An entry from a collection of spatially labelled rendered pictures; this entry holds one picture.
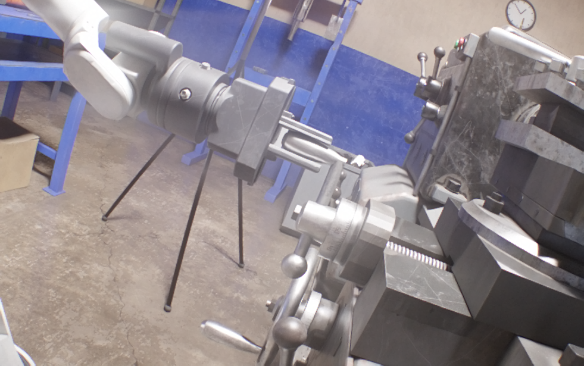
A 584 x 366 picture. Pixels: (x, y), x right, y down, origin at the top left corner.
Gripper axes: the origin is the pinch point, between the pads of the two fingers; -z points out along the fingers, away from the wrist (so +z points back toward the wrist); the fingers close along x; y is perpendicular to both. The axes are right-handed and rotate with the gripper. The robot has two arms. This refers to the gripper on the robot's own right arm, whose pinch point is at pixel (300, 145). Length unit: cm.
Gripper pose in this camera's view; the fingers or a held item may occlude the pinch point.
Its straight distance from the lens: 57.6
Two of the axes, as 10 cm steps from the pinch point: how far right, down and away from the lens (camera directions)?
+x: -3.9, 9.2, -0.5
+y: -0.3, -0.7, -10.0
